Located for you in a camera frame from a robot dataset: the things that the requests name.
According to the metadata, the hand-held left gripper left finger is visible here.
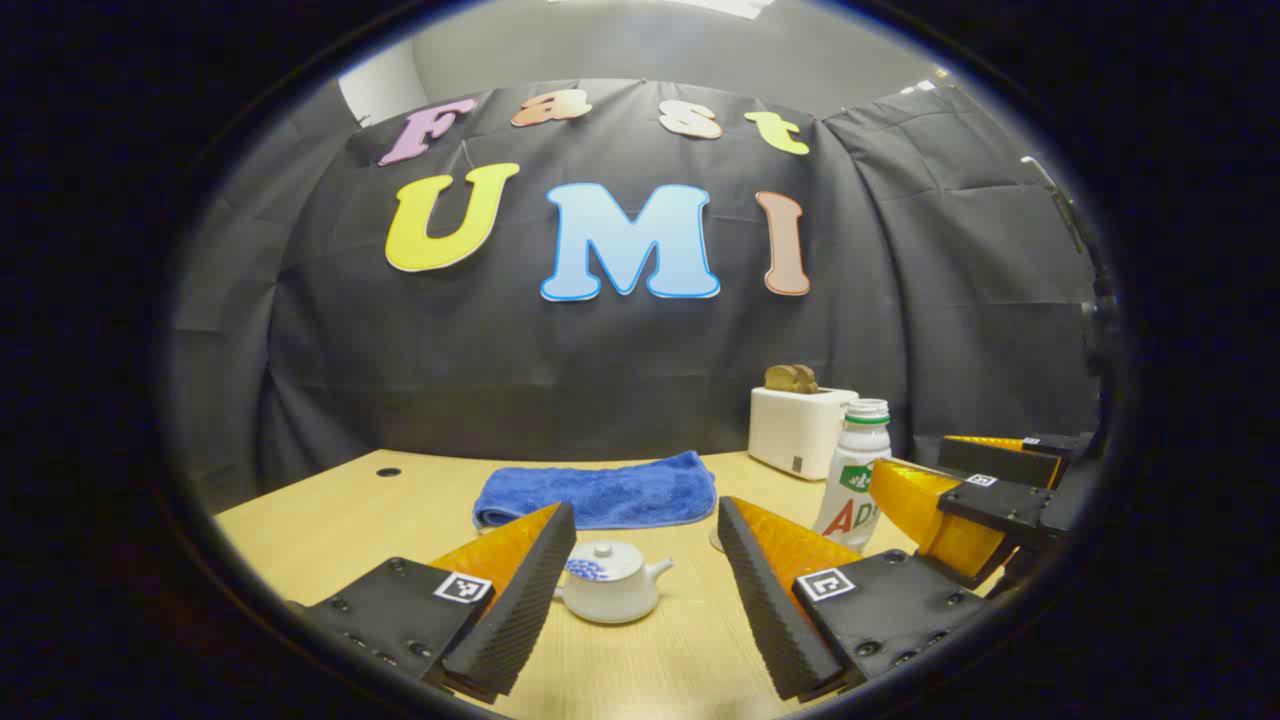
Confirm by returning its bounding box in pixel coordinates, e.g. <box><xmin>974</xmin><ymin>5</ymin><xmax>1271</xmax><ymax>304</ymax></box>
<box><xmin>285</xmin><ymin>502</ymin><xmax>578</xmax><ymax>704</ymax></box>

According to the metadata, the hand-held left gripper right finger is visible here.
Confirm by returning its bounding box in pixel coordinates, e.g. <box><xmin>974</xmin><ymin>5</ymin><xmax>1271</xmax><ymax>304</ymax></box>
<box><xmin>717</xmin><ymin>495</ymin><xmax>991</xmax><ymax>703</ymax></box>

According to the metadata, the white teacup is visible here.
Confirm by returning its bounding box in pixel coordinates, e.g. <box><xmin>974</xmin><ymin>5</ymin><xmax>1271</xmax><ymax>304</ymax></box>
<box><xmin>553</xmin><ymin>555</ymin><xmax>676</xmax><ymax>626</ymax></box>

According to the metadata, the white teacup lid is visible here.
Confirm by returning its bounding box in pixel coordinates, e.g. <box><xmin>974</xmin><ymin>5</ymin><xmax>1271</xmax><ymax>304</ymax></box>
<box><xmin>565</xmin><ymin>540</ymin><xmax>647</xmax><ymax>584</ymax></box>

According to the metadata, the white water bottle green label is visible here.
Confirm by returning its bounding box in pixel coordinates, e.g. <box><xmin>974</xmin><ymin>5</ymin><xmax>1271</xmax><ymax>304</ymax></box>
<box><xmin>812</xmin><ymin>398</ymin><xmax>893</xmax><ymax>553</ymax></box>

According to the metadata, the blue towel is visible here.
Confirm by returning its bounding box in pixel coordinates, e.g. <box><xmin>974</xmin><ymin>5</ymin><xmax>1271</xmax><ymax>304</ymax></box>
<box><xmin>472</xmin><ymin>450</ymin><xmax>718</xmax><ymax>531</ymax></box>

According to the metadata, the white toaster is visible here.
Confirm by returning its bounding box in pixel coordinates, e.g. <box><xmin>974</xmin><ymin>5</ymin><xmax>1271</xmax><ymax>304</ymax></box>
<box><xmin>748</xmin><ymin>385</ymin><xmax>861</xmax><ymax>483</ymax></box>

